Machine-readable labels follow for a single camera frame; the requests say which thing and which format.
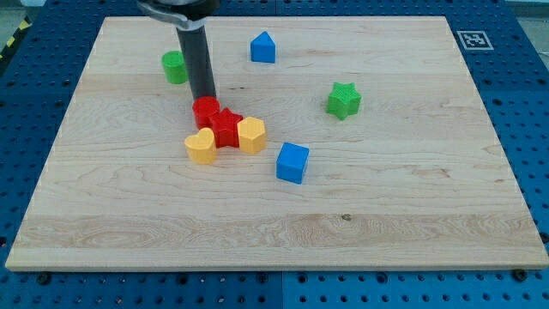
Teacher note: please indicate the green star block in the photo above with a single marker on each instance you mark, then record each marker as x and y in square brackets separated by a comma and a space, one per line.
[343, 100]

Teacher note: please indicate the green cylinder block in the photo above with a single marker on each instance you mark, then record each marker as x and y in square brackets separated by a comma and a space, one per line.
[174, 67]

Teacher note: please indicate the yellow hexagon block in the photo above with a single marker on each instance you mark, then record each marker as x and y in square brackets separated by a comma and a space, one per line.
[252, 136]

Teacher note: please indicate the red cylinder block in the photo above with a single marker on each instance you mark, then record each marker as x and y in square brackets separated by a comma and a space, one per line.
[204, 109]

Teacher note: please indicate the white fiducial marker tag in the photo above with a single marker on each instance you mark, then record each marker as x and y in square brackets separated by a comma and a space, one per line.
[474, 40]

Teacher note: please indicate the red star block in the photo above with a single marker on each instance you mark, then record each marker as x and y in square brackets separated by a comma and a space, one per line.
[225, 128]

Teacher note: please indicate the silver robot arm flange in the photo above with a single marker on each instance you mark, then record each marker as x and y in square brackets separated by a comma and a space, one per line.
[185, 15]

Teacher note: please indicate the blue cube block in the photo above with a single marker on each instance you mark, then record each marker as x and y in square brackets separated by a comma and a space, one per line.
[292, 162]

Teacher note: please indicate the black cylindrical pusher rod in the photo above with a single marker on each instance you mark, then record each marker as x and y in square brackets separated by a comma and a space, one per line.
[194, 47]

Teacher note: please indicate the blue triangular prism block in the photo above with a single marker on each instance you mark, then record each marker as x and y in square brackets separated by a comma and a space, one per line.
[263, 49]

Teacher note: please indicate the yellow heart block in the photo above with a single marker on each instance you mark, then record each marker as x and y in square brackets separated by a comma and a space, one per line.
[201, 147]

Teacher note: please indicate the light wooden board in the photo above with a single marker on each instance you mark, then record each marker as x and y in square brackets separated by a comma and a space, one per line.
[416, 180]

